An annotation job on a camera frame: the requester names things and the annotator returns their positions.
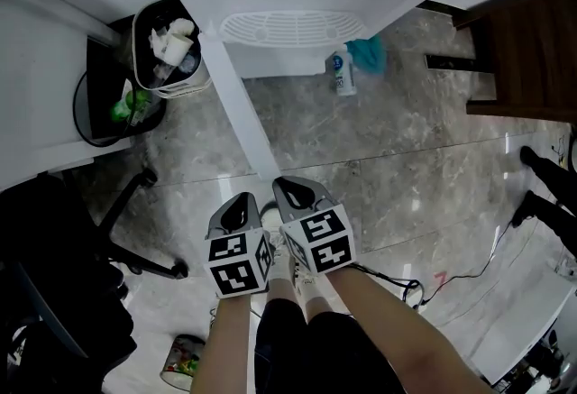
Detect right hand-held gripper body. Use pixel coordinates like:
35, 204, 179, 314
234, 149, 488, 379
271, 175, 357, 279

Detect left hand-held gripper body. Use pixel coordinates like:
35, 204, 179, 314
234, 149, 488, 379
203, 191, 276, 299

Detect person's left forearm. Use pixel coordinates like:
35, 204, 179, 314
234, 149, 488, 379
188, 290, 254, 394

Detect person's right forearm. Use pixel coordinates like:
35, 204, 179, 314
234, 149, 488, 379
323, 266, 497, 394

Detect dark brown wooden cabinet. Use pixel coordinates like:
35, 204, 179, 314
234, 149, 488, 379
423, 0, 577, 124

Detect white shoe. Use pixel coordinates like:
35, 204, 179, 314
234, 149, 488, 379
290, 256, 322, 297
260, 201, 289, 280

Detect person's left leg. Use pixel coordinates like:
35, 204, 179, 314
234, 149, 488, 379
268, 277, 299, 308

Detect person's leg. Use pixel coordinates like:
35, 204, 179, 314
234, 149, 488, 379
511, 189, 577, 259
268, 277, 299, 308
518, 144, 577, 206
302, 295, 337, 322

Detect person's right leg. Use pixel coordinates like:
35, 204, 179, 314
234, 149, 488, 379
302, 295, 337, 322

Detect clear container colourful items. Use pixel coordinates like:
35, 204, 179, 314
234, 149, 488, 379
160, 333, 207, 392

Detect person's black shorts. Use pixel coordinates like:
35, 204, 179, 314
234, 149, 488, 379
253, 297, 409, 394

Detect white bottle blue label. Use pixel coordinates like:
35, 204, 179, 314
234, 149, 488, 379
330, 44, 359, 98

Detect black mesh office chair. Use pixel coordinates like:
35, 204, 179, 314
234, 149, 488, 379
0, 166, 190, 394

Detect teal cloth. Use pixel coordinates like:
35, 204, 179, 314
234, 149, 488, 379
344, 34, 388, 78

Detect white trash bin black liner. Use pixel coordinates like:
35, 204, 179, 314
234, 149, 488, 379
131, 0, 213, 100

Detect green plastic bottle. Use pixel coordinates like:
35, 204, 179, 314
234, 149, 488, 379
109, 88, 153, 124

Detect white slotted drip tray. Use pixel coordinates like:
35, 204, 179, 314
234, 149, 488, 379
218, 9, 368, 47

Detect white table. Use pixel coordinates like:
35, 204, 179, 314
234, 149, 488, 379
467, 273, 577, 385

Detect white paper cup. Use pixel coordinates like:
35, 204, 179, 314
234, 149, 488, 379
160, 33, 196, 68

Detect crumpled white tissue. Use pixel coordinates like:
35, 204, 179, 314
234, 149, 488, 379
150, 16, 198, 60

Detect white desk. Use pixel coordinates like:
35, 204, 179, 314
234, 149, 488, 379
0, 0, 136, 194

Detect black floor cable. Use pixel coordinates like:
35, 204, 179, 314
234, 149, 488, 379
349, 220, 516, 311

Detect black cable loop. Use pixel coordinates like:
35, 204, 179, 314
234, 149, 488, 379
71, 67, 139, 149

